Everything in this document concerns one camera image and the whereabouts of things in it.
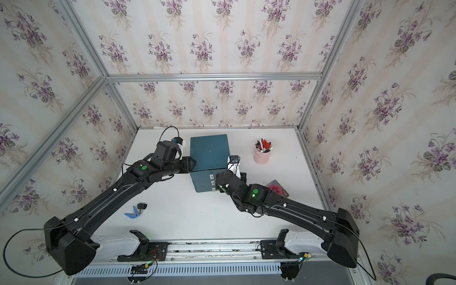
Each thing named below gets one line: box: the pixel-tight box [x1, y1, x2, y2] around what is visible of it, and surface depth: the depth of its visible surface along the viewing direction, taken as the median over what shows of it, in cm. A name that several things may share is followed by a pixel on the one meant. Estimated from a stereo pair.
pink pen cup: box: [253, 147, 271, 165], surface depth 98 cm
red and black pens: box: [253, 138, 274, 153], surface depth 100 cm
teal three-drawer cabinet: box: [190, 134, 230, 193], surface depth 84 cm
